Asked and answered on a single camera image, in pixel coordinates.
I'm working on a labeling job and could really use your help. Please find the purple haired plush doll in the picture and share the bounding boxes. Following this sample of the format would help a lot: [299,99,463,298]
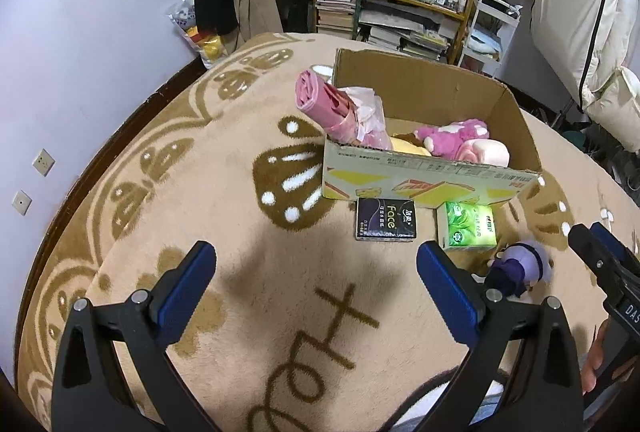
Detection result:
[484,241,552,298]

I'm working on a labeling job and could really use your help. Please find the green tissue pack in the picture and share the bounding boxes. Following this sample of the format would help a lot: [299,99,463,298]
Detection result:
[436,201,497,250]

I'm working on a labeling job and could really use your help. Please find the pink swirl roll plush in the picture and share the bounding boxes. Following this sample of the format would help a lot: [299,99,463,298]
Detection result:
[456,139,510,167]

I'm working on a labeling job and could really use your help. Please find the magenta plush bear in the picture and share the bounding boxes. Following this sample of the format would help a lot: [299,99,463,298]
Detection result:
[413,118,489,160]

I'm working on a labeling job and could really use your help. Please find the yellow dog plush toy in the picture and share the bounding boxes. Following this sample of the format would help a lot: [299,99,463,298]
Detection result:
[390,133,432,157]

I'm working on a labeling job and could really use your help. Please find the black Face tissue pack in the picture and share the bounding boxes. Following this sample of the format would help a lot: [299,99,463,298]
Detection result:
[355,198,416,241]

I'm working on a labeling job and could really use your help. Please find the pink plastic bags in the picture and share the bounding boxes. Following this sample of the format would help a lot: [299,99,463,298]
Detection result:
[294,70,392,151]

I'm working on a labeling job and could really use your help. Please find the person's right hand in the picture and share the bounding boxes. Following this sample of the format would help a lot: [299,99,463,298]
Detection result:
[580,319,610,394]

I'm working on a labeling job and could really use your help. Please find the beige patterned carpet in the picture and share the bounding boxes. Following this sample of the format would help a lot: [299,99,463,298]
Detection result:
[16,35,639,431]

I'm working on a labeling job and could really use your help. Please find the white recliner chair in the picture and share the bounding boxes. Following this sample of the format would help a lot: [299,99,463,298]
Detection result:
[530,0,639,153]

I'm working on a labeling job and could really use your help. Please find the cardboard box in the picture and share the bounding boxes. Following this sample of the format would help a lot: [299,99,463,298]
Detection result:
[321,48,542,208]

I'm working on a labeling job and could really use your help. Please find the white rolling cart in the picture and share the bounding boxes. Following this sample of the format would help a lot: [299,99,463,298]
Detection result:
[457,0,522,78]

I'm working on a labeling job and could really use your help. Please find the stack of books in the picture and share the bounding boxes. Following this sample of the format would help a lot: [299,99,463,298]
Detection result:
[314,0,460,63]

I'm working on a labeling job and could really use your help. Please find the lower wall socket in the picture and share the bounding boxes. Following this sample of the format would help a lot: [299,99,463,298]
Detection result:
[12,189,32,217]

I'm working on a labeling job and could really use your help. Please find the wall socket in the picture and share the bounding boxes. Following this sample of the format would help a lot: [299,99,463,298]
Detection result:
[12,189,32,217]
[32,148,55,177]

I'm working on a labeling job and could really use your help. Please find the upper wall socket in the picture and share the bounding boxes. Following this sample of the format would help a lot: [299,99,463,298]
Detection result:
[32,148,55,177]

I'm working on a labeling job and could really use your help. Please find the bag of toys by wall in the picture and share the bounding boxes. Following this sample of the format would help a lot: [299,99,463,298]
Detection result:
[167,0,227,70]

